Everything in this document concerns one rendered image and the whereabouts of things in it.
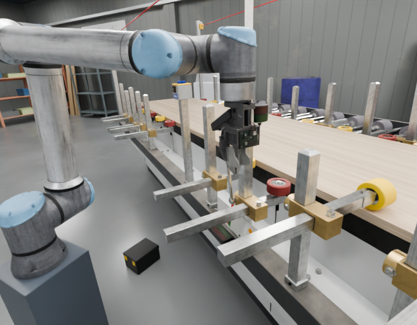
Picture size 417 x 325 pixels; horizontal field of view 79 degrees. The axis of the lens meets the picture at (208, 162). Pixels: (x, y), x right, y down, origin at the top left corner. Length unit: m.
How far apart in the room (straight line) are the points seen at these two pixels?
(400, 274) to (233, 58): 0.53
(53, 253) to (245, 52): 0.98
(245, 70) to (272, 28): 5.01
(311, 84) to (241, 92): 4.12
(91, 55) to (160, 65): 0.19
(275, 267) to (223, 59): 0.62
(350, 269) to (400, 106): 4.73
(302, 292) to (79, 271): 0.86
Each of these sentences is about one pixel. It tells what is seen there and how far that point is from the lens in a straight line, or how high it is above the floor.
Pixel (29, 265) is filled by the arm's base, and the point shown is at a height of 0.65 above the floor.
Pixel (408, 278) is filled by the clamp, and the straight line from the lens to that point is 0.56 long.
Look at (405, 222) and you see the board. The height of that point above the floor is 0.90.
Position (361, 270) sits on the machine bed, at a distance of 0.94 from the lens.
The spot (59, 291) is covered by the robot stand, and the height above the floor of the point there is 0.52.
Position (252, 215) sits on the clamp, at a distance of 0.84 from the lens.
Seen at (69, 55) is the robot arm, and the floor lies 1.33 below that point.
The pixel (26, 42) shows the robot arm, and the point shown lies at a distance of 0.82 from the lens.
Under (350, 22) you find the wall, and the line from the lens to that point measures 5.44.
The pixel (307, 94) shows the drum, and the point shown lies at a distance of 4.71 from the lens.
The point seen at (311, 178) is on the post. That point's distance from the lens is 0.63.
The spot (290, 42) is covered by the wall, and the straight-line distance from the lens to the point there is 5.53.
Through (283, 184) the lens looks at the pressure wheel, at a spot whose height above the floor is 0.90.
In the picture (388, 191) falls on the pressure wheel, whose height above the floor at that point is 0.96.
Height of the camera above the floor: 1.30
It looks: 21 degrees down
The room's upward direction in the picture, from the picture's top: 3 degrees counter-clockwise
